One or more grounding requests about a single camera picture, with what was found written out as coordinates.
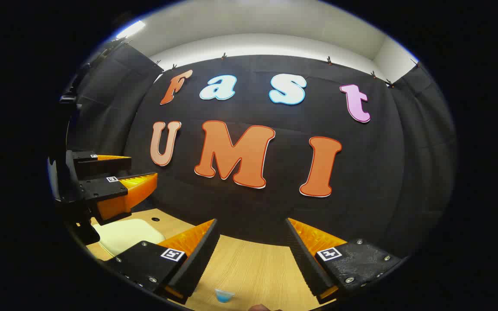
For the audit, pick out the blue skin care tube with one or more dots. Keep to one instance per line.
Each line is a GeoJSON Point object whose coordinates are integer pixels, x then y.
{"type": "Point", "coordinates": [224, 295]}

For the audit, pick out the black backdrop cloth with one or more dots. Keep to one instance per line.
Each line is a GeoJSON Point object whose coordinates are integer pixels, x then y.
{"type": "Point", "coordinates": [283, 207]}

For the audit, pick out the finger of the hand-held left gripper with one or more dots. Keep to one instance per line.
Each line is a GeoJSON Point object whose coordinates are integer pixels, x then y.
{"type": "Point", "coordinates": [102, 166]}
{"type": "Point", "coordinates": [102, 189]}

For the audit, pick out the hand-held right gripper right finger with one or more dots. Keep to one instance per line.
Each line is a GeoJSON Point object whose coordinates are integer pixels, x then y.
{"type": "Point", "coordinates": [305, 259]}

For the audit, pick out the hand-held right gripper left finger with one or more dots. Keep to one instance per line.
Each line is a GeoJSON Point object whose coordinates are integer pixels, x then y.
{"type": "Point", "coordinates": [201, 255]}

